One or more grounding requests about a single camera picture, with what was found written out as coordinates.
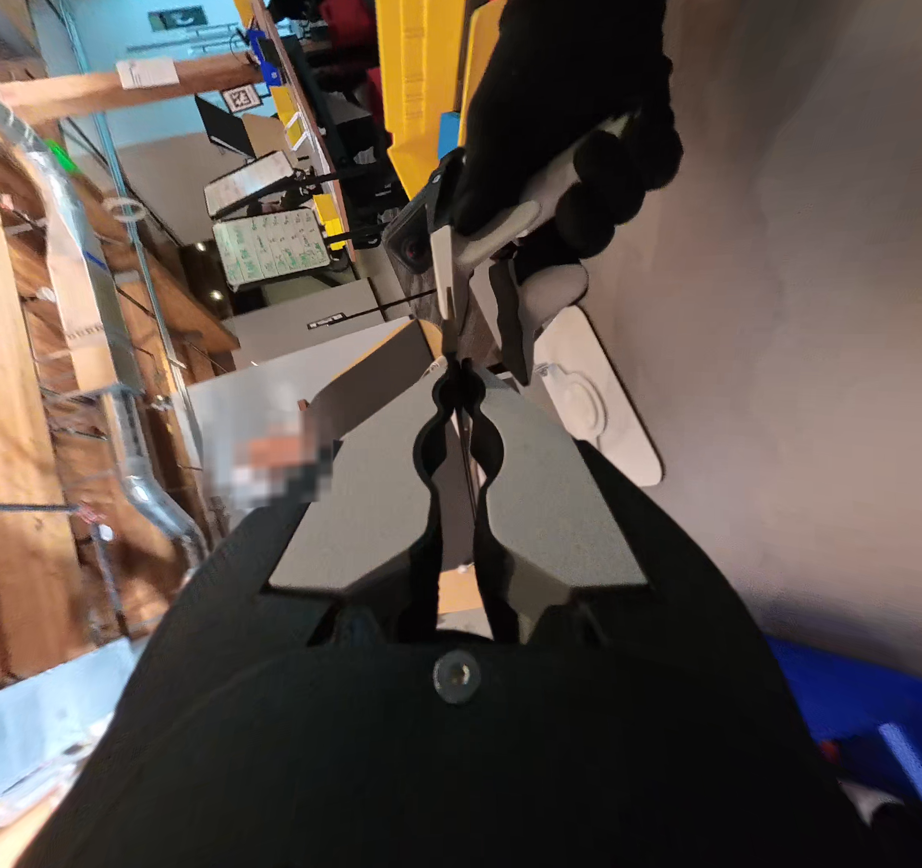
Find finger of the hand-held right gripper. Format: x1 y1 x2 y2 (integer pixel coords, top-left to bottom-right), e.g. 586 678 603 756
431 224 463 362
488 262 589 388

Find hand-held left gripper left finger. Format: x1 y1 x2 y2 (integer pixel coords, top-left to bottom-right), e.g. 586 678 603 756
267 364 463 642

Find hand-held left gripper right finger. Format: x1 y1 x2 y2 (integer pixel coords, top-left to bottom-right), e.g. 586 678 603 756
461 358 649 644

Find black cable tie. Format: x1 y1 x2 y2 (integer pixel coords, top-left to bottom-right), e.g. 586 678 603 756
439 285 482 519

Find yellow plastic bin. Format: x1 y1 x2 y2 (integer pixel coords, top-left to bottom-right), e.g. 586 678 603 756
371 0 505 199

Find blue plastic bin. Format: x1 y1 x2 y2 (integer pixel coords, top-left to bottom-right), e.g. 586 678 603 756
764 634 922 804

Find person's right hand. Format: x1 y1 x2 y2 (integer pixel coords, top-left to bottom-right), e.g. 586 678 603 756
452 0 685 260

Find white base book stand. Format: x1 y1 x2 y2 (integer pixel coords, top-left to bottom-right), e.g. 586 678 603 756
173 306 664 613

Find whiteboard with green writing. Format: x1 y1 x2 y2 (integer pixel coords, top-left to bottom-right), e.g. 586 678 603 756
212 207 332 287

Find framed whiteboard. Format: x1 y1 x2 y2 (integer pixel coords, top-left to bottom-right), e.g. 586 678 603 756
204 151 296 219

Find white paper note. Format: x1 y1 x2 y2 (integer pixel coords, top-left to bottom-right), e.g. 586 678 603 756
115 56 180 90

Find rectangular metal air duct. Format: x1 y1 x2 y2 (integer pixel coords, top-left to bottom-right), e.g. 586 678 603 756
0 101 210 567

